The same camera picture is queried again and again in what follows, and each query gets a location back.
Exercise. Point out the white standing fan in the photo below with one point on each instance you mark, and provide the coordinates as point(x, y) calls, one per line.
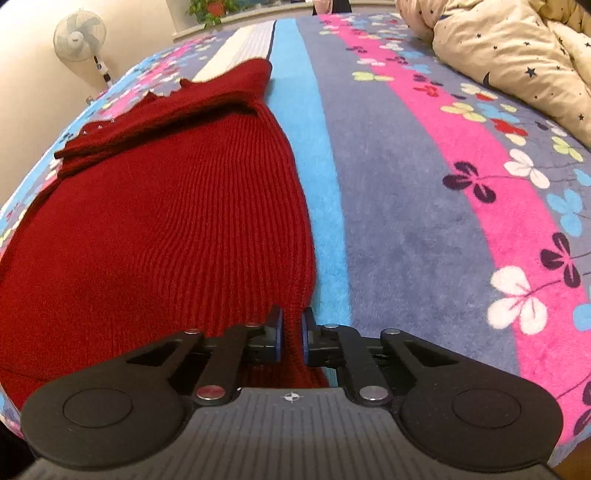
point(78, 34)

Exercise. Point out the red knitted sweater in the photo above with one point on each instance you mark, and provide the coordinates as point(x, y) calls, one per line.
point(161, 230)

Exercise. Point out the floral striped blanket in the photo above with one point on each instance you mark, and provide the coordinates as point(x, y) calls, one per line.
point(415, 207)

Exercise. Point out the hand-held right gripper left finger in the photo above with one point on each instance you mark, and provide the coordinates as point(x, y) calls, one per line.
point(277, 334)

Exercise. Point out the cream star print duvet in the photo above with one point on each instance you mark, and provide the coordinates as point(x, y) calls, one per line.
point(498, 46)

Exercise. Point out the potted green plant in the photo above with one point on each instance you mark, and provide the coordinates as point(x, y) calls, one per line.
point(212, 9)

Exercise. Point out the dark chair back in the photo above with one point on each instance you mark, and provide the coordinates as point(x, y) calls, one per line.
point(342, 4)

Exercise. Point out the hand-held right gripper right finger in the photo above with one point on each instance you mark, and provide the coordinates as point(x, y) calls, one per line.
point(306, 339)

